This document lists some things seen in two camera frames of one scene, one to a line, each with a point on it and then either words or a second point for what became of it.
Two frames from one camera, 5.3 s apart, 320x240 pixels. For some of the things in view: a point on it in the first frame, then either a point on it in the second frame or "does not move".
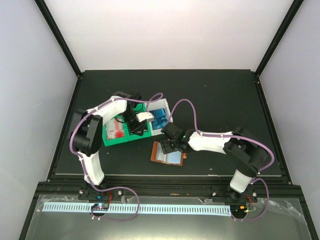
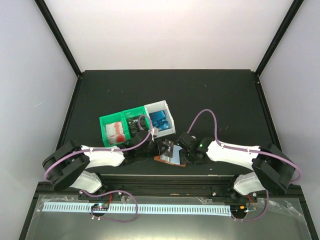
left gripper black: (137, 129) → (158, 151)
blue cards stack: (160, 118) does not move
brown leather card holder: (175, 158) does not move
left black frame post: (59, 36) does not move
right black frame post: (293, 11) does not move
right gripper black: (166, 148) → (183, 159)
